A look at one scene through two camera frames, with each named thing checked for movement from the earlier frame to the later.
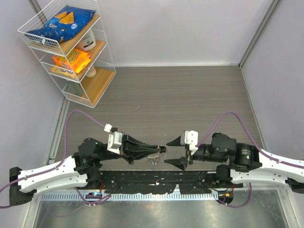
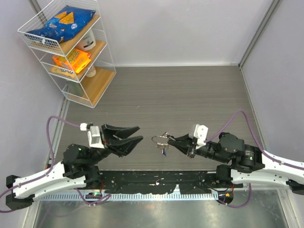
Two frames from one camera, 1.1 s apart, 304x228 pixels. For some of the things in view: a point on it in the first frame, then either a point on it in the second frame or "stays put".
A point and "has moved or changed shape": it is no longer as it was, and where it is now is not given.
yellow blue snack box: (63, 71) stays put
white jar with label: (87, 42) stays put
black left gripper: (129, 142) -> (122, 147)
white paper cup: (91, 71) stays put
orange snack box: (74, 60) stays put
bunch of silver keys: (154, 159) has moved or changed shape
